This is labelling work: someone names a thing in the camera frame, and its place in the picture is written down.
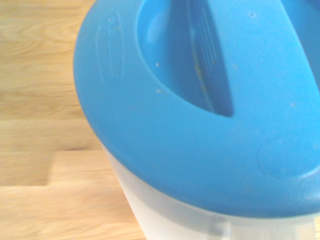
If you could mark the clear pitcher with blue lid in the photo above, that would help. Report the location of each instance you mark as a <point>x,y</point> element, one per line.
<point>190,140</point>

